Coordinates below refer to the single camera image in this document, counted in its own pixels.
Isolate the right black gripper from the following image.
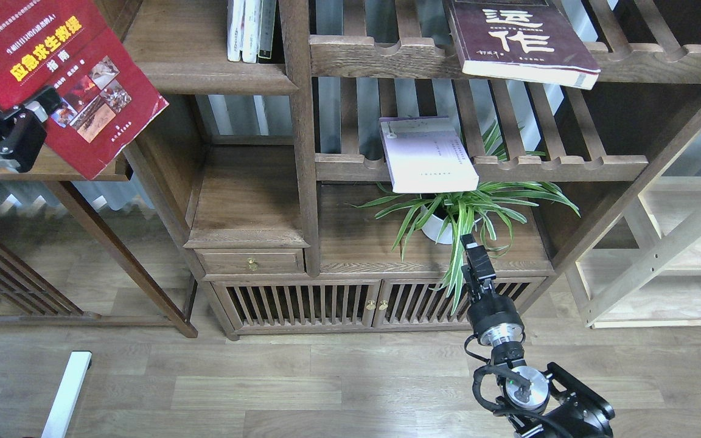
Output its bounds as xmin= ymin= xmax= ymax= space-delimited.
xmin=460 ymin=234 xmax=525 ymax=346

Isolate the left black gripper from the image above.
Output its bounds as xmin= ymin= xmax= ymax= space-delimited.
xmin=0 ymin=85 xmax=61 ymax=173

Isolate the red paperback book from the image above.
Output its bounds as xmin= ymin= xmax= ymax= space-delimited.
xmin=0 ymin=1 xmax=168 ymax=179

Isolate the dark maroon book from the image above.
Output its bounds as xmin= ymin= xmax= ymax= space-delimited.
xmin=443 ymin=1 xmax=601 ymax=89

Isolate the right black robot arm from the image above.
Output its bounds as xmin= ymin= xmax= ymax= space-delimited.
xmin=460 ymin=235 xmax=615 ymax=437

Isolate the green spider plant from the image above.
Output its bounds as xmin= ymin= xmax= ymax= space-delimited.
xmin=364 ymin=172 xmax=579 ymax=308

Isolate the white plant pot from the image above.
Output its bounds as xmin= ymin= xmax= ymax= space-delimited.
xmin=421 ymin=207 xmax=456 ymax=245

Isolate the pale lavender book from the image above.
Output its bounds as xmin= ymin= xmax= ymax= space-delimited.
xmin=379 ymin=116 xmax=479 ymax=193

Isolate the dark wooden bookshelf cabinet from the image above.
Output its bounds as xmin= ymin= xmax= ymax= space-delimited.
xmin=39 ymin=0 xmax=701 ymax=341

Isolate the dark slatted wooden rack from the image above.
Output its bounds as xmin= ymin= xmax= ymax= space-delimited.
xmin=0 ymin=244 xmax=109 ymax=326

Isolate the brass drawer knob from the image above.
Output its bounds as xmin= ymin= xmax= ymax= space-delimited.
xmin=246 ymin=257 xmax=259 ymax=272

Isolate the white striped upright book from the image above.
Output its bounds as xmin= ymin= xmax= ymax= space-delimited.
xmin=241 ymin=0 xmax=262 ymax=64

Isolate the grey dark upright book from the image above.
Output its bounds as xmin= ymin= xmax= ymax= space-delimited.
xmin=257 ymin=0 xmax=276 ymax=62

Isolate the white base bar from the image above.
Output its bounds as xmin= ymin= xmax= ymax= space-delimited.
xmin=41 ymin=351 xmax=92 ymax=437

